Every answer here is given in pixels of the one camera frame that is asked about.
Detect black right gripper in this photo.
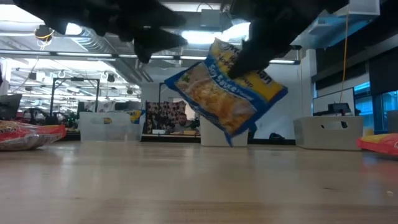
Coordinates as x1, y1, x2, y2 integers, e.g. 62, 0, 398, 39
228, 0, 312, 80

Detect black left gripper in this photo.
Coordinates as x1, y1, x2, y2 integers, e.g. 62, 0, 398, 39
93, 0, 189, 65

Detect pale grey plastic bin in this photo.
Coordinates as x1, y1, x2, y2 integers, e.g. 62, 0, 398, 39
293, 115, 364, 152

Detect orange Maruchan ramen pack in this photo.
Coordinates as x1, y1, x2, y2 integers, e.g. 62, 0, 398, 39
0, 120, 67, 152
356, 133, 398, 157

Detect grey ceiling box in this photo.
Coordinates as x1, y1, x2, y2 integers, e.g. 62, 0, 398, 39
200, 8, 223, 30

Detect white plastic bin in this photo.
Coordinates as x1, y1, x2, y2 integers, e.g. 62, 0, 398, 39
199, 115, 249, 147

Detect patterned cloth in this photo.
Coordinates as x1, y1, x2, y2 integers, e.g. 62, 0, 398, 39
146, 101, 187, 134

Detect person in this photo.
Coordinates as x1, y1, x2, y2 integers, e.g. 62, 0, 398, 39
173, 112, 200, 133

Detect white whiteboard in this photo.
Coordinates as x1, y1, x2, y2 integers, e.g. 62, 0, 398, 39
312, 87, 355, 116

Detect black background device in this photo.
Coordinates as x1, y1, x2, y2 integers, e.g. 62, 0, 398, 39
313, 102, 362, 118

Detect long ceiling tube light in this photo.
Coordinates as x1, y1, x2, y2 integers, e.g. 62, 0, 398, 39
0, 49, 301, 65

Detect blue-lit window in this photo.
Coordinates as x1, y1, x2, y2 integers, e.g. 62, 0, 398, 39
353, 81, 398, 135

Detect clear plastic bin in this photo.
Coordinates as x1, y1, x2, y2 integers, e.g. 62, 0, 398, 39
79, 111, 144, 142

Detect black background robot arms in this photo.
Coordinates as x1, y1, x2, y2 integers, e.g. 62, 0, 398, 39
26, 107, 78, 126

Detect dark grey monitor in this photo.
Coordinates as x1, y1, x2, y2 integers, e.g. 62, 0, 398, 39
0, 93, 23, 121

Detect silver ventilation duct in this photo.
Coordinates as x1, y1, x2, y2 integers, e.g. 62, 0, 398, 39
290, 0, 381, 49

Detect yellow hanging cable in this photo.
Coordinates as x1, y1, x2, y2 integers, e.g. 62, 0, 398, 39
341, 12, 349, 91

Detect black background rig frame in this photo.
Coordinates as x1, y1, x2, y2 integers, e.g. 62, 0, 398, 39
50, 77, 101, 116

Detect yellow black cord reel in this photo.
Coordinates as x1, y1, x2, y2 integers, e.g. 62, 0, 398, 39
34, 24, 56, 43

